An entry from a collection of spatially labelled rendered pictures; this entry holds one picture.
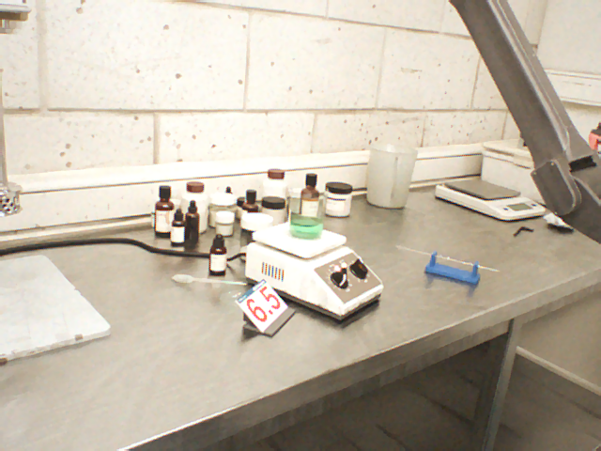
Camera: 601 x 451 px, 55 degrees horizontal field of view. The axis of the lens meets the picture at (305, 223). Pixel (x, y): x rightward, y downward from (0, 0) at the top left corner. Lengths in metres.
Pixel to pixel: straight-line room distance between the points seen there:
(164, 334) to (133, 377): 0.11
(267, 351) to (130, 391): 0.19
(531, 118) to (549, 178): 0.09
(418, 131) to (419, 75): 0.17
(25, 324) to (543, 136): 0.72
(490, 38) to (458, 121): 1.15
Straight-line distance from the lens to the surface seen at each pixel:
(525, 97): 0.83
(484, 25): 0.86
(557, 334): 2.37
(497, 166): 1.90
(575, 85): 2.18
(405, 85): 1.76
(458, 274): 1.13
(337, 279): 0.91
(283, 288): 0.94
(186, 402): 0.70
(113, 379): 0.75
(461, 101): 1.98
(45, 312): 0.89
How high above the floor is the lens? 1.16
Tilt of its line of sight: 18 degrees down
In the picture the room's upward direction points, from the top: 6 degrees clockwise
